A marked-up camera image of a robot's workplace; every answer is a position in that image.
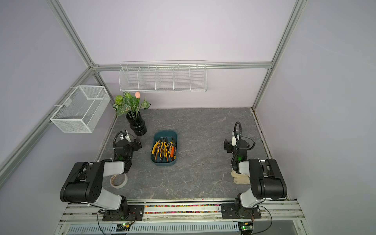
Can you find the yellow black pliers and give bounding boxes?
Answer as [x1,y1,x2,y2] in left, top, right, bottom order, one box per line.
[159,138,168,163]
[152,141,161,156]

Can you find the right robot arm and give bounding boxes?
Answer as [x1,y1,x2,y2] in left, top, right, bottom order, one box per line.
[224,138,287,210]

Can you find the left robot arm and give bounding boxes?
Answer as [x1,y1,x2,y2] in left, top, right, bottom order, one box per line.
[60,131,142,213]

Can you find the grey orange Greener pliers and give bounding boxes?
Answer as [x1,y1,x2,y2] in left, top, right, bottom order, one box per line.
[169,137,176,161]

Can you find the beige work glove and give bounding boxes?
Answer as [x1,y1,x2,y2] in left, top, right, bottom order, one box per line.
[231,170,250,185]

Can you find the black vase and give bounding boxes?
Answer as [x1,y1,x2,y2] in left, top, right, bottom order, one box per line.
[126,112,147,136]

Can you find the masking tape roll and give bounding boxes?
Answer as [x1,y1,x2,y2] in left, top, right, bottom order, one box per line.
[110,173,128,189]

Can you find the green artificial plant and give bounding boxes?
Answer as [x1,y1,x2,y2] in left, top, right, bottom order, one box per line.
[113,91,151,120]

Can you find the white mesh basket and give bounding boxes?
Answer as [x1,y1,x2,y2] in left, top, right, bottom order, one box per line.
[50,85,110,133]

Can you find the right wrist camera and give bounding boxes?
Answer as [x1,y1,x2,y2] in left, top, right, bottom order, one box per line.
[232,131,238,146]

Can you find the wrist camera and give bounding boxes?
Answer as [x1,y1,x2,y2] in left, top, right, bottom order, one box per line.
[232,131,238,146]
[120,130,131,142]

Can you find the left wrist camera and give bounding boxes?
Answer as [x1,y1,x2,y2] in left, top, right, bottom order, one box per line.
[120,130,131,142]

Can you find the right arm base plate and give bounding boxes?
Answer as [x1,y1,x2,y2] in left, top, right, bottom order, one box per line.
[218,203,261,219]

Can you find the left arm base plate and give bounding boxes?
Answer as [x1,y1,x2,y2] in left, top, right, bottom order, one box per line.
[102,204,145,222]

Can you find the aluminium front rail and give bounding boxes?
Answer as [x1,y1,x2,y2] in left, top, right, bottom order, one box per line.
[59,198,305,225]

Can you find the white wire wall shelf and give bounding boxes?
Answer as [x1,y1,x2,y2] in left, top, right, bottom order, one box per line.
[118,60,208,92]

